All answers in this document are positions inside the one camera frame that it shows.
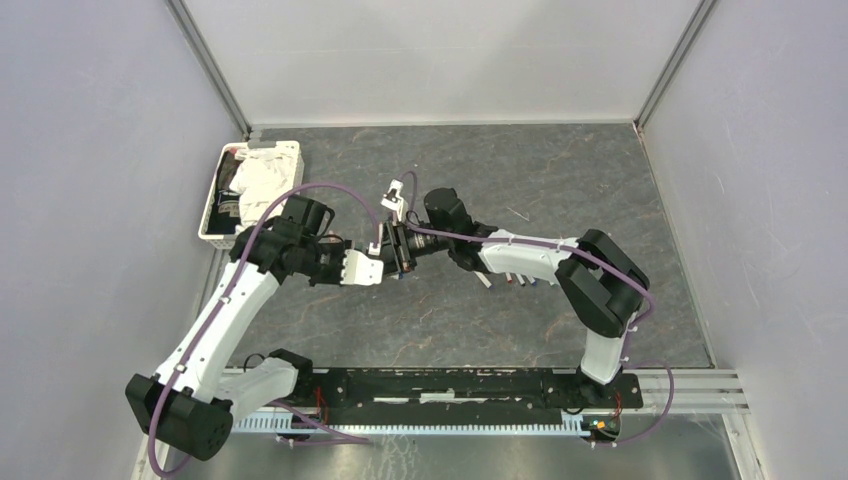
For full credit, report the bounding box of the white plastic basket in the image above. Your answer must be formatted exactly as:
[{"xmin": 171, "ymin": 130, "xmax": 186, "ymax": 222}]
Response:
[{"xmin": 197, "ymin": 140, "xmax": 304, "ymax": 250}]

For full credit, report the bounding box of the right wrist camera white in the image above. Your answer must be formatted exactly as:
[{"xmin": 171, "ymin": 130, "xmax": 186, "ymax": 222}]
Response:
[{"xmin": 380, "ymin": 179, "xmax": 407, "ymax": 220}]

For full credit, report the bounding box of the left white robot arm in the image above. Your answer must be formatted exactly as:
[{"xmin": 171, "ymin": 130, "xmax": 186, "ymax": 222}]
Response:
[{"xmin": 125, "ymin": 188, "xmax": 448, "ymax": 477}]

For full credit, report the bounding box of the white cable duct strip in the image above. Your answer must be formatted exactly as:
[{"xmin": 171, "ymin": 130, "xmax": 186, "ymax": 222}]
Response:
[{"xmin": 232, "ymin": 409, "xmax": 591, "ymax": 438}]

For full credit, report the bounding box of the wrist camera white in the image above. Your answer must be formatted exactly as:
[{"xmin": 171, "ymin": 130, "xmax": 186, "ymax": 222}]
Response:
[
  {"xmin": 380, "ymin": 179, "xmax": 407, "ymax": 220},
  {"xmin": 340, "ymin": 243, "xmax": 384, "ymax": 286}
]

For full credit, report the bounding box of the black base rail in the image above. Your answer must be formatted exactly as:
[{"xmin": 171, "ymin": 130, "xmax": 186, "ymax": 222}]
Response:
[{"xmin": 290, "ymin": 368, "xmax": 644, "ymax": 425}]

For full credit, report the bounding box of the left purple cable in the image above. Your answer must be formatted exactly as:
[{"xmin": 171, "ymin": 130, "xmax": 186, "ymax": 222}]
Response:
[{"xmin": 146, "ymin": 183, "xmax": 382, "ymax": 478}]

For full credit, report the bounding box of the black capped marker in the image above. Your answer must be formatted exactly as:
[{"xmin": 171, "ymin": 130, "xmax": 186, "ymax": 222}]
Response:
[{"xmin": 476, "ymin": 272, "xmax": 494, "ymax": 290}]

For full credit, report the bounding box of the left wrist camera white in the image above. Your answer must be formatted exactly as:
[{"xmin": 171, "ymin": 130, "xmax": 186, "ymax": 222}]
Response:
[{"xmin": 340, "ymin": 243, "xmax": 384, "ymax": 286}]

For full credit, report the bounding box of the white cloth in basket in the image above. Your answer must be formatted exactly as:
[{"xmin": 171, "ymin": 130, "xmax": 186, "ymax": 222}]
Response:
[{"xmin": 228, "ymin": 141, "xmax": 304, "ymax": 234}]

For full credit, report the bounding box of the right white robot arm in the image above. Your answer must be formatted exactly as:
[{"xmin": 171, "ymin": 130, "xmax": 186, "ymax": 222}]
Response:
[{"xmin": 310, "ymin": 188, "xmax": 654, "ymax": 408}]

